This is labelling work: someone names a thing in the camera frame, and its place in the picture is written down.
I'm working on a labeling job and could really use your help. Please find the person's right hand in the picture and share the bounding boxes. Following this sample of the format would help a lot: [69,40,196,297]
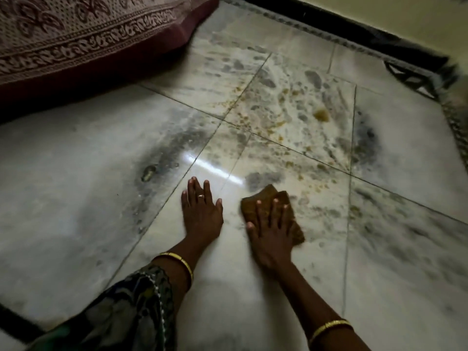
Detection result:
[246,198,297,270]

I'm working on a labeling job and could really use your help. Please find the person's left hand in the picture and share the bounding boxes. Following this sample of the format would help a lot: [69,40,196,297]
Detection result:
[181,176,224,250]

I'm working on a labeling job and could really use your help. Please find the brown cleaning cloth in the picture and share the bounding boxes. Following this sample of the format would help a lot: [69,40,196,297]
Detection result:
[240,184,306,247]

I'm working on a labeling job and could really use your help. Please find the person's right forearm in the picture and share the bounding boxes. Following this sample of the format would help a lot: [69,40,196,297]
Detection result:
[271,262,371,351]

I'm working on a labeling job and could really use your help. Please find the person's left forearm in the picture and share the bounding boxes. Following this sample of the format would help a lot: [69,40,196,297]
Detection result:
[151,238,211,302]

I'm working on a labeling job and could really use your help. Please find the gold bangle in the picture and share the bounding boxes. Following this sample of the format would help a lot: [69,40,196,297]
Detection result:
[157,252,194,290]
[308,319,355,346]

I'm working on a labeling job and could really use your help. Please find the green patterned garment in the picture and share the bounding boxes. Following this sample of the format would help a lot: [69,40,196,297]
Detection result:
[26,264,178,351]

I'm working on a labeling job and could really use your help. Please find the maroon mattress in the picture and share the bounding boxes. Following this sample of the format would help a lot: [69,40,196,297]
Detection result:
[0,0,221,123]

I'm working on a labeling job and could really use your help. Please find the patterned pink bedspread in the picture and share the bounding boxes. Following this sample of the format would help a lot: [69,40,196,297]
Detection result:
[0,0,219,87]

